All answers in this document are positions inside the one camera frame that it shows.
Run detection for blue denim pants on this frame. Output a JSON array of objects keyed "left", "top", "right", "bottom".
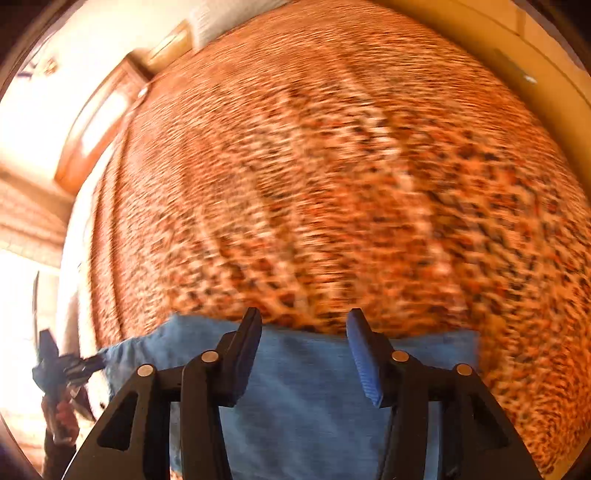
[{"left": 99, "top": 314, "right": 483, "bottom": 480}]

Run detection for person's left forearm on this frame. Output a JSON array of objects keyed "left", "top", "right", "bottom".
[{"left": 41, "top": 434, "right": 78, "bottom": 479}]

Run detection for wooden wardrobe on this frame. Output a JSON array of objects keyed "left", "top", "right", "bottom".
[{"left": 383, "top": 0, "right": 588, "bottom": 178}]

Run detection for striped grey pillow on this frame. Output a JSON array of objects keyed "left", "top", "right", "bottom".
[{"left": 189, "top": 0, "right": 282, "bottom": 52}]

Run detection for metal wardrobe handle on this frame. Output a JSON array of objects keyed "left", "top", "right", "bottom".
[{"left": 495, "top": 47, "right": 539, "bottom": 85}]

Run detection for carved wooden headboard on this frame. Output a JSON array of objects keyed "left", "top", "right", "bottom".
[{"left": 54, "top": 58, "right": 154, "bottom": 197}]

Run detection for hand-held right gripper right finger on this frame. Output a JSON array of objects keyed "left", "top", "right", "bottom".
[{"left": 346, "top": 308, "right": 541, "bottom": 480}]

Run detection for person's left hand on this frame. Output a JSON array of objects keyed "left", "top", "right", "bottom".
[{"left": 42, "top": 398, "right": 81, "bottom": 446}]

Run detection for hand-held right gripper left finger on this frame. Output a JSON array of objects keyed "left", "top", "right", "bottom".
[{"left": 62, "top": 307, "right": 264, "bottom": 480}]

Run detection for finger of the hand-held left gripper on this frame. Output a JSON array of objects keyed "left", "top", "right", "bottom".
[
  {"left": 38, "top": 329, "right": 61, "bottom": 372},
  {"left": 69, "top": 353, "right": 108, "bottom": 381}
]

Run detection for leopard print bedspread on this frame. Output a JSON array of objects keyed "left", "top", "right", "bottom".
[{"left": 88, "top": 0, "right": 591, "bottom": 476}]

